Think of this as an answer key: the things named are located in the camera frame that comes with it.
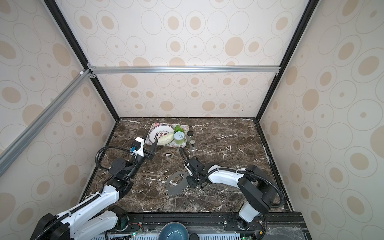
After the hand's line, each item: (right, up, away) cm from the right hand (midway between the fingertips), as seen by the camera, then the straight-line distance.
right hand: (191, 180), depth 88 cm
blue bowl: (-8, -18, -18) cm, 26 cm away
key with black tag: (-16, +13, +12) cm, 24 cm away
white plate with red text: (-25, +30, +22) cm, 44 cm away
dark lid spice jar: (-1, +28, +10) cm, 29 cm away
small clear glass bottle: (0, +20, +8) cm, 22 cm away
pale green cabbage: (-18, +24, +14) cm, 33 cm away
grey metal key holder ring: (-9, -1, 0) cm, 9 cm away
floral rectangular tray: (-6, +32, +26) cm, 41 cm away
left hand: (-17, +27, -18) cm, 36 cm away
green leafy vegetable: (-10, +31, +15) cm, 36 cm away
